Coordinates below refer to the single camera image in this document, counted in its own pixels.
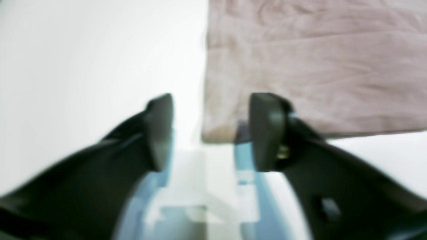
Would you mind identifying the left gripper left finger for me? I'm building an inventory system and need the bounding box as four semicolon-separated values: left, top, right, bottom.
1;94;174;240

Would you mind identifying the mauve T-shirt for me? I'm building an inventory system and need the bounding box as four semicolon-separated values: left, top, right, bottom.
201;0;427;143

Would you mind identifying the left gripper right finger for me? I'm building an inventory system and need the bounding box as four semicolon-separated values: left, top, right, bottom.
250;93;426;240

